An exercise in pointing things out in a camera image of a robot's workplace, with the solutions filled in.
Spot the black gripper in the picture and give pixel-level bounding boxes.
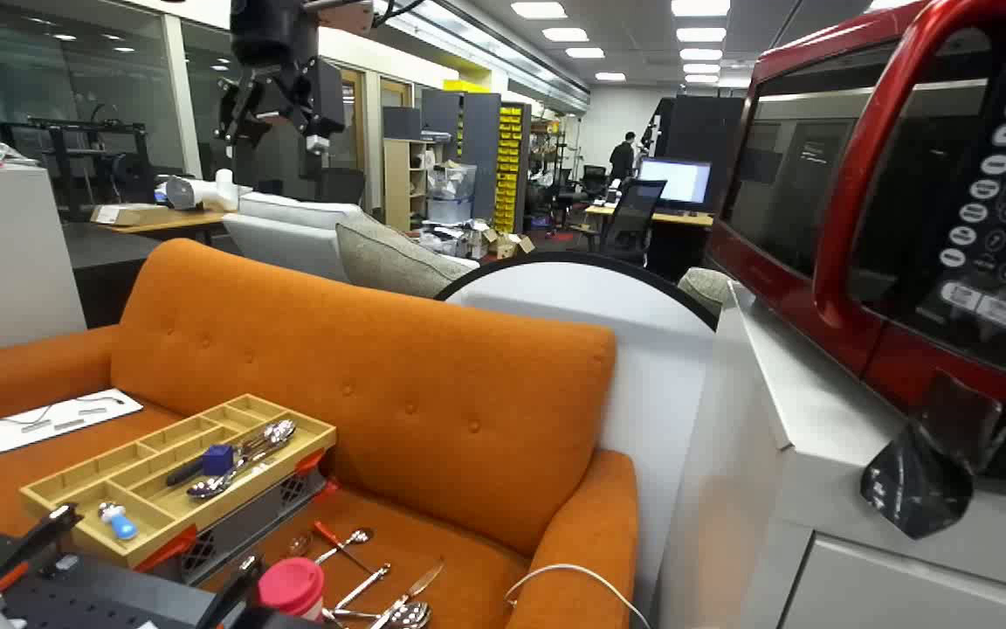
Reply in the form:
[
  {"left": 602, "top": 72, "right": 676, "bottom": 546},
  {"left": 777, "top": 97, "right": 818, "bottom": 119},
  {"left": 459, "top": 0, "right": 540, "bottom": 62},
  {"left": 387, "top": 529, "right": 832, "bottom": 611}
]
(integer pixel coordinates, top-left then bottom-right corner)
[{"left": 217, "top": 0, "right": 321, "bottom": 154}]

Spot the red-handled butter knife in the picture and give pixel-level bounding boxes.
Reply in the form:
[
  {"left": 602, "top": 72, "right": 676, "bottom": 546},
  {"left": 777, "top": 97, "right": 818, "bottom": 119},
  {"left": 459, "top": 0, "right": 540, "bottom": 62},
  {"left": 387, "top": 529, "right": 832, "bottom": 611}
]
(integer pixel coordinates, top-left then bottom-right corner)
[{"left": 310, "top": 519, "right": 372, "bottom": 572}]

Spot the orange fabric couch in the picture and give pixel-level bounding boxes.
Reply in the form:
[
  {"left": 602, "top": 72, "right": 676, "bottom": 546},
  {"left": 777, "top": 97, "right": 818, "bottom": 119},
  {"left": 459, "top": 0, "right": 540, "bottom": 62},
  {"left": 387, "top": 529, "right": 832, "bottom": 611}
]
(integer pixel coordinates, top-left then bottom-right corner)
[{"left": 0, "top": 239, "right": 643, "bottom": 629}]

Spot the wooden cutlery tray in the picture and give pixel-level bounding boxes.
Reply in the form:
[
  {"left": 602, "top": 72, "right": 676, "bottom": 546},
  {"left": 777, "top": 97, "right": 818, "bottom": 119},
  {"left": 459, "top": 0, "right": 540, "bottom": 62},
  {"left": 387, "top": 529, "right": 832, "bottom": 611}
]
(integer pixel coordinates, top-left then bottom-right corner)
[{"left": 17, "top": 393, "right": 338, "bottom": 569}]

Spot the white sofa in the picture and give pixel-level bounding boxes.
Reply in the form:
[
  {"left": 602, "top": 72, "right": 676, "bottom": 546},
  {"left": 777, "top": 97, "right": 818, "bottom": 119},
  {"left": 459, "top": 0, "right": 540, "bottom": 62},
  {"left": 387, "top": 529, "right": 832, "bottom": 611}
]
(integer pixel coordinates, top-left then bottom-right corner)
[{"left": 220, "top": 189, "right": 367, "bottom": 284}]

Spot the wooden desk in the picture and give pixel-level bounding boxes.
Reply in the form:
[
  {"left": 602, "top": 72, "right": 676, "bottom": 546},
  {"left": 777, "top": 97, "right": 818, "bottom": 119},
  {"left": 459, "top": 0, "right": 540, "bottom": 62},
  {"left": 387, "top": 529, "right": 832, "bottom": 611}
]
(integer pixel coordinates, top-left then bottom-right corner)
[{"left": 89, "top": 198, "right": 234, "bottom": 242}]

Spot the grey cushion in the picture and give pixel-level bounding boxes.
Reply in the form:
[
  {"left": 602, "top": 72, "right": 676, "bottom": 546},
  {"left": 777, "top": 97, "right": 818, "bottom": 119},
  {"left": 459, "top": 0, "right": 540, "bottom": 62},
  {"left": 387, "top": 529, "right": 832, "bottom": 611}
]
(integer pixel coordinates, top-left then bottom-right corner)
[{"left": 332, "top": 214, "right": 482, "bottom": 301}]

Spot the yellow shelf panel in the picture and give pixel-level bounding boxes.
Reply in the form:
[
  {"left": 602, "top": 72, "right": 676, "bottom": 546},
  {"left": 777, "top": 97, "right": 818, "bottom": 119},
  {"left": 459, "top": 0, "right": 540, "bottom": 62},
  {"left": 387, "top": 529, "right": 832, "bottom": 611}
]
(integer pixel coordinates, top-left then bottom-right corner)
[{"left": 494, "top": 103, "right": 530, "bottom": 239}]

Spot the white partition box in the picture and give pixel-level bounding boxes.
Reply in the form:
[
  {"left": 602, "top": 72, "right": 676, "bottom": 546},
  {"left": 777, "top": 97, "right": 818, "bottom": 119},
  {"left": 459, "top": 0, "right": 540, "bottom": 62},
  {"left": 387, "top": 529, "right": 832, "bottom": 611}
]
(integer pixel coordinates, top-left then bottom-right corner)
[{"left": 0, "top": 161, "right": 92, "bottom": 365}]

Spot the large silver serving spoon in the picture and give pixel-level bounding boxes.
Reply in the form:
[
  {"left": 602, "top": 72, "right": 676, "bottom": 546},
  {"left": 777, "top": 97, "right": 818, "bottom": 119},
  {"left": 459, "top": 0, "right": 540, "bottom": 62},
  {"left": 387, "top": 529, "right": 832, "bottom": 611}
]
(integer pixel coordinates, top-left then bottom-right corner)
[{"left": 184, "top": 415, "right": 302, "bottom": 502}]

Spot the person in dark clothes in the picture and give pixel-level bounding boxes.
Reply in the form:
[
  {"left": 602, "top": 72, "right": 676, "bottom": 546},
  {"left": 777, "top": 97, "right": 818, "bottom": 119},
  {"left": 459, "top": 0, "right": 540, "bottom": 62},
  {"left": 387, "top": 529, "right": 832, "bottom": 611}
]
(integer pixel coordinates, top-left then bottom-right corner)
[{"left": 606, "top": 129, "right": 643, "bottom": 186}]

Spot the white round black-rimmed panel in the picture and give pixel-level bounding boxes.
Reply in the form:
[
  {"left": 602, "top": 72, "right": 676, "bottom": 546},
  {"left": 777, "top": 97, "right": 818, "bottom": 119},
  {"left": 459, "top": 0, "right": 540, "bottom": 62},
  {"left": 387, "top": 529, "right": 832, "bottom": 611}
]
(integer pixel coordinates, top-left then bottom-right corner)
[{"left": 436, "top": 252, "right": 722, "bottom": 608}]

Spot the white paper sheet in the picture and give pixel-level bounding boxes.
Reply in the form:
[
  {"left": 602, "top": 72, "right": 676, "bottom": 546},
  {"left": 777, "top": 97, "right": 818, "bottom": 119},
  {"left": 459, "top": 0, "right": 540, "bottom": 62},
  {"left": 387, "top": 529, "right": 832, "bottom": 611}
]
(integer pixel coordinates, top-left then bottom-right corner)
[{"left": 0, "top": 385, "right": 148, "bottom": 458}]

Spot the black office chair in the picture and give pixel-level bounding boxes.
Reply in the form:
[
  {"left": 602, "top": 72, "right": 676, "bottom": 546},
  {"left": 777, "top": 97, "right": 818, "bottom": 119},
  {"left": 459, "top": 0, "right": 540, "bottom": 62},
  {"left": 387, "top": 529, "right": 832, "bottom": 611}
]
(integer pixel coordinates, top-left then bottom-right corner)
[{"left": 599, "top": 175, "right": 671, "bottom": 270}]

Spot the computer monitor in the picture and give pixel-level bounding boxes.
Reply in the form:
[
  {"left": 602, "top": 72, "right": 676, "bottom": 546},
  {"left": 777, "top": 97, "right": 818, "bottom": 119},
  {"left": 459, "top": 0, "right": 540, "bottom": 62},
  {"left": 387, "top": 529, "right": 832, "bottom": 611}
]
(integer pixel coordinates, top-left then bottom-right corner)
[{"left": 636, "top": 154, "right": 715, "bottom": 209}]

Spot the small silver teaspoon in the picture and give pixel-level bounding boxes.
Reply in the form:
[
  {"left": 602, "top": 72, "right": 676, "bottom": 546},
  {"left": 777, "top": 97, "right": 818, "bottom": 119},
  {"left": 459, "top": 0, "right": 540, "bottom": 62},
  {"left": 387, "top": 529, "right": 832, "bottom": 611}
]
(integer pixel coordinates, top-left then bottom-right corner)
[{"left": 337, "top": 523, "right": 377, "bottom": 561}]

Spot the pink lidded cup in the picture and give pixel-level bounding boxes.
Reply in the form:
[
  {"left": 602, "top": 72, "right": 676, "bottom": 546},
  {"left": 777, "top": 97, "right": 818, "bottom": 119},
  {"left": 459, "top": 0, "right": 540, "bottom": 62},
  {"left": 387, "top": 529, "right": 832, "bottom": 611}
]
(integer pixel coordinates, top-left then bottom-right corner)
[{"left": 254, "top": 555, "right": 329, "bottom": 627}]

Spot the beige cushion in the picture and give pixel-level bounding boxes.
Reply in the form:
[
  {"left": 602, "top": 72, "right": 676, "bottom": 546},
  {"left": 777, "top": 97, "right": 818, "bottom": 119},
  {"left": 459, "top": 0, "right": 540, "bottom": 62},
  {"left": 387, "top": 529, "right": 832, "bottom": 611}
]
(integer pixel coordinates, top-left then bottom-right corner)
[{"left": 676, "top": 264, "right": 756, "bottom": 323}]

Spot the black red-tipped tool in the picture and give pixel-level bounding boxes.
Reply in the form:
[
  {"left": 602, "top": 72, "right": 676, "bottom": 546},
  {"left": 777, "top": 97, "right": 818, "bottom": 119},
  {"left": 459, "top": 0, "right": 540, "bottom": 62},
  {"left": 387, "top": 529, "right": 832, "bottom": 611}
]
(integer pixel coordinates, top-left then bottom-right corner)
[{"left": 0, "top": 499, "right": 85, "bottom": 597}]

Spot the silver soup spoon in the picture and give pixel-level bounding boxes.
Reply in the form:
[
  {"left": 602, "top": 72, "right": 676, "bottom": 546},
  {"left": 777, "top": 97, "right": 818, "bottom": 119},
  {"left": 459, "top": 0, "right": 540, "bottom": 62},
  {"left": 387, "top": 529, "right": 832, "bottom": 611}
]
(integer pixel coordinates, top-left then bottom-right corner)
[{"left": 329, "top": 562, "right": 394, "bottom": 619}]

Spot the red microwave oven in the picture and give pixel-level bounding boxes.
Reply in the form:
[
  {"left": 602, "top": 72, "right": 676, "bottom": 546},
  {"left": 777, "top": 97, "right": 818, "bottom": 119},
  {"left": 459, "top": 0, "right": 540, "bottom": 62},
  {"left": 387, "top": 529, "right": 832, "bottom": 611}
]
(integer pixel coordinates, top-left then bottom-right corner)
[{"left": 706, "top": 0, "right": 1006, "bottom": 499}]

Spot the white cabinet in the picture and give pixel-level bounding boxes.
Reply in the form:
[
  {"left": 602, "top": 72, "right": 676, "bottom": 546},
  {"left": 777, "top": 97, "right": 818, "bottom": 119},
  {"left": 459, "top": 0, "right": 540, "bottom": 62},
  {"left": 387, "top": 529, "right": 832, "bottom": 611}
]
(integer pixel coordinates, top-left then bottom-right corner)
[{"left": 655, "top": 294, "right": 1006, "bottom": 629}]

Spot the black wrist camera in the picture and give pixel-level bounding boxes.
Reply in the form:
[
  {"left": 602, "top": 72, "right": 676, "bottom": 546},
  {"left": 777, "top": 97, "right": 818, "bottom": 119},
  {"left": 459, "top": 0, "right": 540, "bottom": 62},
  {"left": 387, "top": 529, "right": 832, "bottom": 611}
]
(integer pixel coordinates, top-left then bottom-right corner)
[{"left": 289, "top": 58, "right": 349, "bottom": 136}]

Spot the black utensil handle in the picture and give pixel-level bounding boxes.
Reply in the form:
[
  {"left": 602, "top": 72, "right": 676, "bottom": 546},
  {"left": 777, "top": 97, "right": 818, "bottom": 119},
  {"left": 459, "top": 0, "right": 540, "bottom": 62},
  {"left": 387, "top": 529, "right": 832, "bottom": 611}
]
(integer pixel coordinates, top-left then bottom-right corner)
[{"left": 166, "top": 458, "right": 215, "bottom": 489}]

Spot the white cable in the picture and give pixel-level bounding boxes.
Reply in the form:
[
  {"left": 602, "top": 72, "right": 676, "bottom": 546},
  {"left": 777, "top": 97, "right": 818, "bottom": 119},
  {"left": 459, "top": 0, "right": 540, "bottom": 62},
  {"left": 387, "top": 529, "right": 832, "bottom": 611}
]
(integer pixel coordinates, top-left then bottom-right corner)
[{"left": 501, "top": 561, "right": 655, "bottom": 629}]

